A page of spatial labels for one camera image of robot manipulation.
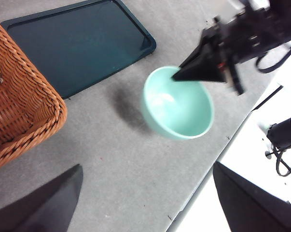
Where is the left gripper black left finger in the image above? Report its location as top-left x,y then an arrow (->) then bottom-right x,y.
0,164 -> 84,232

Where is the brown wicker basket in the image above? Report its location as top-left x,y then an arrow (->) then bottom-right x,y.
0,15 -> 68,172

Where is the black looped cable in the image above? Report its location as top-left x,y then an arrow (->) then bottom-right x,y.
265,145 -> 291,177

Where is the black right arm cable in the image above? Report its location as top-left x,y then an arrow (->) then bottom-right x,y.
256,37 -> 291,74

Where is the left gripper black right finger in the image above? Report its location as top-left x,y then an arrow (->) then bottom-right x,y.
212,161 -> 291,232

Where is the black device with lens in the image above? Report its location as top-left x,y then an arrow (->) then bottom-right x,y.
265,101 -> 291,150

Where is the teal ceramic bowl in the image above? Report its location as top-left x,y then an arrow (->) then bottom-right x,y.
141,65 -> 215,141

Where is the dark green rectangular tray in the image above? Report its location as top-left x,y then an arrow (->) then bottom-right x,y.
0,0 -> 157,100

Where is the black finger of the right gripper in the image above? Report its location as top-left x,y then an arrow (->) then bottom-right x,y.
172,49 -> 227,84
179,31 -> 208,70

